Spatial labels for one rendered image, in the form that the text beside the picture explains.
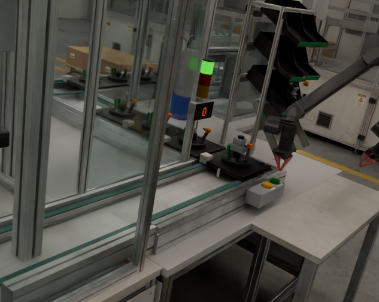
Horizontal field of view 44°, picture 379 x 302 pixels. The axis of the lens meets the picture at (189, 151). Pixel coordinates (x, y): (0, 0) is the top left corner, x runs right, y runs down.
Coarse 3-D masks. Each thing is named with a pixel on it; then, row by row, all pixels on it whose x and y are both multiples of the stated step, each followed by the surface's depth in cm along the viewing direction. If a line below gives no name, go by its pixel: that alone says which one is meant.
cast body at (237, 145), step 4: (240, 136) 210; (236, 140) 210; (240, 140) 209; (244, 140) 210; (232, 144) 211; (236, 144) 210; (240, 144) 209; (244, 144) 211; (232, 148) 212; (236, 148) 211; (240, 148) 209; (244, 148) 210; (240, 152) 210; (244, 152) 211
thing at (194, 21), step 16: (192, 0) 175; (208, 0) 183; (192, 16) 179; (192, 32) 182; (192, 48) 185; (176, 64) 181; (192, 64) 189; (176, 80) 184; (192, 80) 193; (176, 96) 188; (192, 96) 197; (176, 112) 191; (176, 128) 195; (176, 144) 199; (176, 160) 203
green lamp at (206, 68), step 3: (204, 63) 190; (207, 63) 189; (210, 63) 189; (213, 63) 190; (201, 66) 191; (204, 66) 190; (207, 66) 190; (210, 66) 190; (213, 66) 192; (201, 69) 191; (204, 69) 190; (207, 69) 190; (210, 69) 190; (201, 72) 192; (204, 72) 191; (207, 72) 191; (210, 72) 191
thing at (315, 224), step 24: (312, 192) 225; (336, 192) 231; (360, 192) 236; (264, 216) 193; (288, 216) 197; (312, 216) 201; (336, 216) 205; (360, 216) 209; (288, 240) 178; (312, 240) 181; (336, 240) 184
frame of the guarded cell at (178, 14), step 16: (176, 0) 115; (176, 16) 116; (176, 32) 118; (176, 48) 120; (160, 96) 124; (160, 112) 125; (160, 128) 127; (160, 144) 129; (160, 160) 132; (144, 208) 135; (144, 224) 136; (144, 240) 140; (144, 256) 142; (128, 272) 138; (96, 288) 129
